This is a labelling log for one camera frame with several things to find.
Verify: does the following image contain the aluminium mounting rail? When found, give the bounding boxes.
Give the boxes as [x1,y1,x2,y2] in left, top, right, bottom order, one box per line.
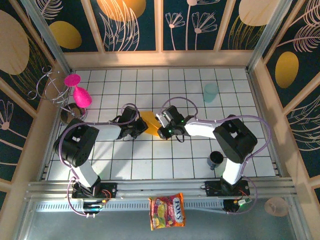
[24,177,298,201]

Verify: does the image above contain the yellow cloth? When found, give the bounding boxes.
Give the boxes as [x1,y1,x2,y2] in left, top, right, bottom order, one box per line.
[139,110,166,138]

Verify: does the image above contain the pink wine glasses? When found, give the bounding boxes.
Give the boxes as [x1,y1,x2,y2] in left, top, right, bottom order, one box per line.
[63,73,93,109]

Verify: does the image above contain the perforated metal cable tray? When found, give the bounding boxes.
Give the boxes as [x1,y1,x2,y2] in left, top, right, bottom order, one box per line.
[32,201,226,213]

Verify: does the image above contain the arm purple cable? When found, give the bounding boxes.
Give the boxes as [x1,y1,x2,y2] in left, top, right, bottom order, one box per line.
[58,104,140,218]
[158,97,273,216]

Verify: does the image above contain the translucent teal plastic cup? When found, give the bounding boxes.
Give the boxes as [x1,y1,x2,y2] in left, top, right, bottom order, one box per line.
[202,83,220,104]

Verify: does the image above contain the orange Fox's candy bag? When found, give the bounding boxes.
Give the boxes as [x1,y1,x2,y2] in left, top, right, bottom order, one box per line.
[147,192,187,231]

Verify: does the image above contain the silver wire glass rack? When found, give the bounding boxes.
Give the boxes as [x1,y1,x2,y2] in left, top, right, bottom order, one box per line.
[26,66,88,126]

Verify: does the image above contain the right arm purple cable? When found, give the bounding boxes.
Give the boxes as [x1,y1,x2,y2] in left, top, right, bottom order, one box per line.
[158,97,273,216]

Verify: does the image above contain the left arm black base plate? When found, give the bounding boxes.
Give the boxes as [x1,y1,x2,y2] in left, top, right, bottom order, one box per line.
[71,181,118,200]

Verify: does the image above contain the aluminium frame post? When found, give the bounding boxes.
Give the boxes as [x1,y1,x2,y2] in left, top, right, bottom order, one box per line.
[245,0,294,72]
[21,0,73,74]

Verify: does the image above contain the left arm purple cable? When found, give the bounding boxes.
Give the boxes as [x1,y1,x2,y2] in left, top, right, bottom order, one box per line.
[58,104,140,218]

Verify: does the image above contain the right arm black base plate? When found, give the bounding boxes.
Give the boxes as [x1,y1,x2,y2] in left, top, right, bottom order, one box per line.
[204,180,251,197]

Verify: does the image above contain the dark metal mug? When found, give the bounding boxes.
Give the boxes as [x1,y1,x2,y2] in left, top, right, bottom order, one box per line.
[206,150,225,171]

